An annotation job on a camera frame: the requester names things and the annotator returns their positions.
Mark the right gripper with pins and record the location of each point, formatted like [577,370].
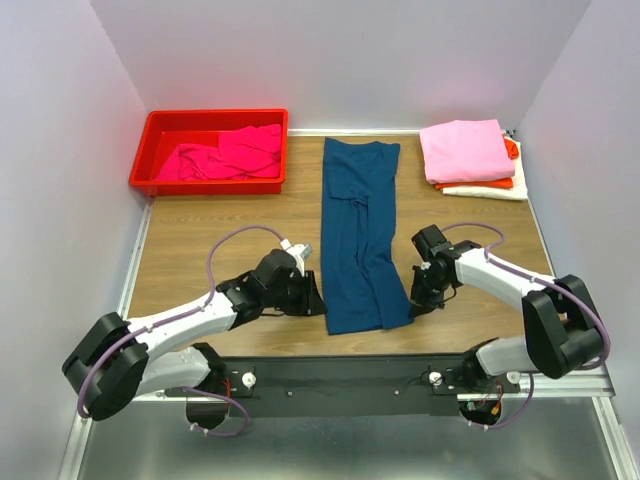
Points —
[425,288]

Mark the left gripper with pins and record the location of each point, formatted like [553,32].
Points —
[305,292]

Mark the dark blue t shirt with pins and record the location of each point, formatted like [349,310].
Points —
[361,286]

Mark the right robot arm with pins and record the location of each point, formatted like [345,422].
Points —
[563,331]

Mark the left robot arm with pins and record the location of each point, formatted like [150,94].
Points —
[230,305]

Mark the folded orange t shirt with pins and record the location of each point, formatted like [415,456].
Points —
[513,152]

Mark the folded cream t shirt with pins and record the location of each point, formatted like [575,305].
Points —
[518,192]

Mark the folded pink t shirt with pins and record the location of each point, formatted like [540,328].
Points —
[463,151]

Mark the magenta t shirt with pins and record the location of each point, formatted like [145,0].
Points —
[247,153]

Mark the red plastic bin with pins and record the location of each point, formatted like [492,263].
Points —
[164,130]

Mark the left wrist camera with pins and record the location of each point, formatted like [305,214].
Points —
[301,252]

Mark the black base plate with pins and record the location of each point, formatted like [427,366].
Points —
[415,400]

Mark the aluminium rail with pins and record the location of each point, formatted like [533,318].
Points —
[199,367]

